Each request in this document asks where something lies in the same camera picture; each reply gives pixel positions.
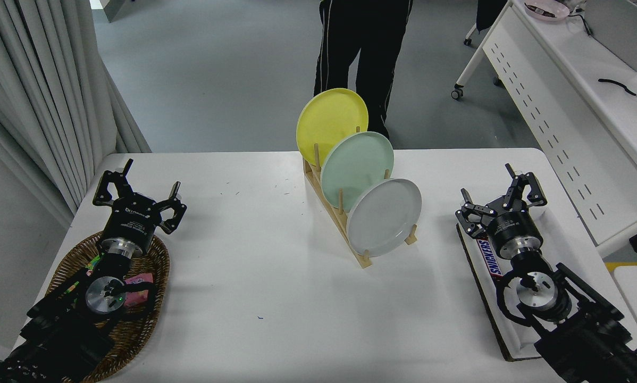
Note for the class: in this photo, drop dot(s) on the grey laptop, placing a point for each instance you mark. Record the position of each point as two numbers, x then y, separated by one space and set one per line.
621 29

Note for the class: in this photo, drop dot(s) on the mint green plate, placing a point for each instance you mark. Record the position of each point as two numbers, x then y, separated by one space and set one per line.
355 165

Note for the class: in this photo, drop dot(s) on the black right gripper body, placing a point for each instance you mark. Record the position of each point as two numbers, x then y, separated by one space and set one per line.
515 229

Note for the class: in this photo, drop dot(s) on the pink bowl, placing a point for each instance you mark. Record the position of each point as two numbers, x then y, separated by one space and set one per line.
547 10

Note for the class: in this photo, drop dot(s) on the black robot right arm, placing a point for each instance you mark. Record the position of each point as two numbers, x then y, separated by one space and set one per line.
584 335

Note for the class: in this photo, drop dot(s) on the pale grey curtain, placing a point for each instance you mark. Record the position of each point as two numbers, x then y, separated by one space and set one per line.
31 80

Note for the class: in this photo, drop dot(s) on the white rectangular tray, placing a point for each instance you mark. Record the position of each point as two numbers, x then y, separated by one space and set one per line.
515 343

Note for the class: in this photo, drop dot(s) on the black fabric object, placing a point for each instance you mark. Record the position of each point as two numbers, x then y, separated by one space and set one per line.
489 13

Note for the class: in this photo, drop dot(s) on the white perforated desk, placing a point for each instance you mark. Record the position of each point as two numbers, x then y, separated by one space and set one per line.
563 80

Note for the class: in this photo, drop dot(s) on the person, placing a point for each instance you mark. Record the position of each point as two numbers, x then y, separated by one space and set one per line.
350 42

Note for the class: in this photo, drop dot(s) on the yellow plate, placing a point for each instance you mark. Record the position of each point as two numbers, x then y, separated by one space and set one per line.
326 119

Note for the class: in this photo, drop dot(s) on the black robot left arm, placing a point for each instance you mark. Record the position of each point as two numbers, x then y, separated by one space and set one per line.
58 340

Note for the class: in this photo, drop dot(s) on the brown Snickers bar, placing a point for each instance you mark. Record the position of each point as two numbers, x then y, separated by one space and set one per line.
491 260

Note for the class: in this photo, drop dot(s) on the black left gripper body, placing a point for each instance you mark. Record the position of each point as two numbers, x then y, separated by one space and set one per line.
132 223

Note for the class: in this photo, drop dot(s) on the pink snack packet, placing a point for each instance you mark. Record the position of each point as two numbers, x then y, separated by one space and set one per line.
137 282

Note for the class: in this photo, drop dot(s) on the brown wicker basket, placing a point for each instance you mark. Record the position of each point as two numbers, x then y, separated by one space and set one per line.
156 266

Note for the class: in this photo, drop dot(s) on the wooden plate rack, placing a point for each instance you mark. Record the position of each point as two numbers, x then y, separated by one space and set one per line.
350 244

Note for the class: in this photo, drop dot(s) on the pale grey plate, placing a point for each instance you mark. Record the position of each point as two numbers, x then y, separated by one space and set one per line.
385 218

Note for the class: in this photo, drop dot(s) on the green snack packet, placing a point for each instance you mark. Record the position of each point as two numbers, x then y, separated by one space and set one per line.
92 263

